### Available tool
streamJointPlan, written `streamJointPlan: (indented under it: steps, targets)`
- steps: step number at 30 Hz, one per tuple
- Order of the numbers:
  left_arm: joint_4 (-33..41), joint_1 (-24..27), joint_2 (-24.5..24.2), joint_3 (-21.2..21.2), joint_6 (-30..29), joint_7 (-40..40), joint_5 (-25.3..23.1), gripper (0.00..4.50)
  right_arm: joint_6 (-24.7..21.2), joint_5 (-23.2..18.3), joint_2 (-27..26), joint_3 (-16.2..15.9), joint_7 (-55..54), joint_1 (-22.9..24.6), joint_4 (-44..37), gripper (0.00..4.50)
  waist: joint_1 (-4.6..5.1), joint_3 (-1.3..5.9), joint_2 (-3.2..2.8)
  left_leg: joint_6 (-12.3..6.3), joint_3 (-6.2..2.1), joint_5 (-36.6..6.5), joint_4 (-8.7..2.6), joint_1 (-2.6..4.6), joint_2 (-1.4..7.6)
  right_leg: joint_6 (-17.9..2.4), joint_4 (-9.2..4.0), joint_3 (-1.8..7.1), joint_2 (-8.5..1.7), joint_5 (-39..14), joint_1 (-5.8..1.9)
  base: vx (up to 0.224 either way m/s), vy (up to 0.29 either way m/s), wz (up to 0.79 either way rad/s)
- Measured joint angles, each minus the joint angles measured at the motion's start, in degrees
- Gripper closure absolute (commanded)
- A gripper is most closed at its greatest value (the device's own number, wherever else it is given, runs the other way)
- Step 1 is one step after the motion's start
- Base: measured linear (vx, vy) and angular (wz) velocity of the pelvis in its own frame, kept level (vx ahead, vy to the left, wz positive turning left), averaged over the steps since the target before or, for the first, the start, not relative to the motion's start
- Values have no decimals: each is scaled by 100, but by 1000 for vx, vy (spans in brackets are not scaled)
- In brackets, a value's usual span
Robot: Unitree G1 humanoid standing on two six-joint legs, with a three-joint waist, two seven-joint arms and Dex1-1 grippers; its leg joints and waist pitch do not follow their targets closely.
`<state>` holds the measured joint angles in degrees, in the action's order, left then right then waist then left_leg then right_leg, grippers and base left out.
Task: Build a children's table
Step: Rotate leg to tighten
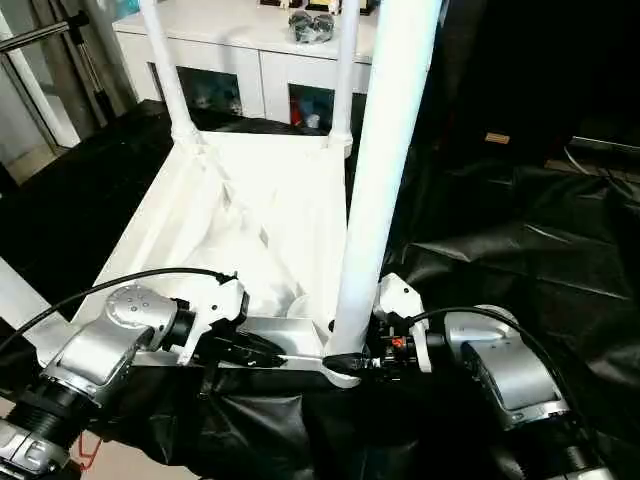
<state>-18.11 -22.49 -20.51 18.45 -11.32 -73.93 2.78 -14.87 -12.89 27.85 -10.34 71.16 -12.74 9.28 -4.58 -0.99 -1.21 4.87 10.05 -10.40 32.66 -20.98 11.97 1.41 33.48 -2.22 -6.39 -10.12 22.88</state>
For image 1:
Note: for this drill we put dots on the white plastic table top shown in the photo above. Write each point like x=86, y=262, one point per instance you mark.
x=250, y=220

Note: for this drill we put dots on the grey bundle on cabinet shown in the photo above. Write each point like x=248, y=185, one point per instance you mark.
x=311, y=25

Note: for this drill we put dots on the black plastic mat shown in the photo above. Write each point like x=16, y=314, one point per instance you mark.
x=540, y=260

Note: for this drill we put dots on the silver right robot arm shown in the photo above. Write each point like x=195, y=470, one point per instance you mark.
x=505, y=365

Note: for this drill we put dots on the grey curtain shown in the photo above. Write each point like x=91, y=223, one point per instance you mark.
x=90, y=60

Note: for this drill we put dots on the white cabinet with glass doors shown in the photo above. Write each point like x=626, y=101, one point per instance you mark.
x=250, y=40

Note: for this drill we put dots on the small yellow label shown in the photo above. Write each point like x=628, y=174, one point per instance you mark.
x=497, y=138

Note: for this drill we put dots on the black flat device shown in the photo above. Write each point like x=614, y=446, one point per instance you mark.
x=605, y=145

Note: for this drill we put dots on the grey metal pole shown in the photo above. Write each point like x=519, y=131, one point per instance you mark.
x=40, y=32

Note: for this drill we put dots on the black tall cabinet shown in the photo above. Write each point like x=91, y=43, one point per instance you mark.
x=540, y=60

